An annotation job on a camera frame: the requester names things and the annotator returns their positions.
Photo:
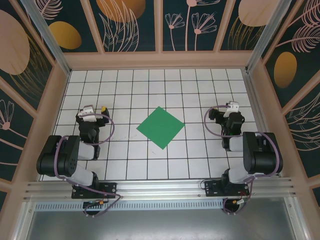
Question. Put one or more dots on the aluminium side rail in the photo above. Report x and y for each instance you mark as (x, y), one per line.
(260, 120)

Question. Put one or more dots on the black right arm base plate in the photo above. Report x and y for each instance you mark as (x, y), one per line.
(212, 188)

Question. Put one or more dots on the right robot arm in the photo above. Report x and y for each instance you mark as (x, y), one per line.
(262, 155)

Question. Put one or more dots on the long aluminium mounting rail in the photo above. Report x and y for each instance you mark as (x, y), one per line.
(160, 187)

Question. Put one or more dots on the grey metal sheet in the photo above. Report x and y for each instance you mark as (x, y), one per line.
(160, 225)

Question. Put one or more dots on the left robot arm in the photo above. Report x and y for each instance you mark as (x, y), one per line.
(62, 155)

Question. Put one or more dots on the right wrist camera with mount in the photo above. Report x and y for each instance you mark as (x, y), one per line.
(232, 107)

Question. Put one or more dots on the green cloth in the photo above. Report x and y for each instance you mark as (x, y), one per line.
(160, 127)

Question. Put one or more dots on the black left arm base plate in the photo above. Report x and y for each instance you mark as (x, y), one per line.
(110, 190)

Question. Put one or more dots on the aluminium frame post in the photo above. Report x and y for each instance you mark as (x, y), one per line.
(265, 37)
(50, 40)

